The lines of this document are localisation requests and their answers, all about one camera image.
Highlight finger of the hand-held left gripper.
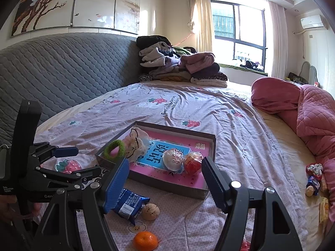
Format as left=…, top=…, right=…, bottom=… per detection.
left=35, top=165, right=102, bottom=191
left=28, top=142, right=79, bottom=166

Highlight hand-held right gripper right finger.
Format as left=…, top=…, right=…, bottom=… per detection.
left=201, top=156, right=309, bottom=251

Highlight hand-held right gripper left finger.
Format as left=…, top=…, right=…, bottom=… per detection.
left=31, top=158, right=130, bottom=251

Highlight blue snack packet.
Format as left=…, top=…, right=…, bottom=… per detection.
left=112, top=188, right=151, bottom=227

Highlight green fuzzy hair ring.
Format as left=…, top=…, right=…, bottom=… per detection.
left=104, top=139, right=126, bottom=159

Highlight brown cardboard box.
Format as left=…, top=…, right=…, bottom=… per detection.
left=95, top=121, right=217, bottom=201

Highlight walnut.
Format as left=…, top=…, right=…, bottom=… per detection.
left=141, top=202, right=160, bottom=220

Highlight white plastic bag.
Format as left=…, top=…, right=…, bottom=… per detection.
left=123, top=127, right=150, bottom=163

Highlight white red snack packet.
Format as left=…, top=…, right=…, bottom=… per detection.
left=162, top=148, right=185, bottom=174

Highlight orange tangerine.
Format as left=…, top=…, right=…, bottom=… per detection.
left=133, top=231, right=159, bottom=251

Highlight person's left hand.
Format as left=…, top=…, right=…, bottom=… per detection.
left=0, top=196, right=19, bottom=224

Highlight grey quilted headboard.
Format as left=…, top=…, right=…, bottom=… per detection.
left=0, top=32, right=143, bottom=147

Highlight strawberry print bedsheet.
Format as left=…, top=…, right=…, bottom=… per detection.
left=26, top=80, right=309, bottom=251

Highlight beige bed sheet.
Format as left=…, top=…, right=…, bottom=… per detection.
left=228, top=80, right=330, bottom=241

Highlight small blue figure packet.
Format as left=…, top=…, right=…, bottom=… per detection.
left=306, top=175, right=321, bottom=197

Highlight red white wrapped candy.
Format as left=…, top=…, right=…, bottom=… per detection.
left=306, top=163, right=323, bottom=175

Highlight yellow snack packet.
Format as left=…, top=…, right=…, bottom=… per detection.
left=319, top=197, right=330, bottom=224

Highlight green windowsill mat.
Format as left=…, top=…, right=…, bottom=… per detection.
left=218, top=63, right=269, bottom=77

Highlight pink quilt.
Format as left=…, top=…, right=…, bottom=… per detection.
left=251, top=77, right=335, bottom=223

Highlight pile of folded clothes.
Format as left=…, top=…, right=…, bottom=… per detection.
left=136, top=35, right=228, bottom=88

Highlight dark clothes on windowsill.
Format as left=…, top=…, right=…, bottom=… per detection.
left=239, top=60, right=265, bottom=71

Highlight dark bag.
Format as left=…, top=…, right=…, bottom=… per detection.
left=286, top=72, right=305, bottom=84

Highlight arched vanity mirror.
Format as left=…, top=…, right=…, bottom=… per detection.
left=298, top=61, right=318, bottom=84

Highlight white curtain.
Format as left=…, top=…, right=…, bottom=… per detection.
left=267, top=1, right=287, bottom=79

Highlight beige curtain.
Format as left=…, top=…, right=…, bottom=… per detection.
left=187, top=0, right=215, bottom=59

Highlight window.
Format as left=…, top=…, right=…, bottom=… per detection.
left=211, top=1, right=269, bottom=72

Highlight white air conditioner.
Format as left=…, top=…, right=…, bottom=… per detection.
left=300, top=14, right=329, bottom=30

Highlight blossom wall painting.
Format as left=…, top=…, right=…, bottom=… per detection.
left=10, top=0, right=141, bottom=37

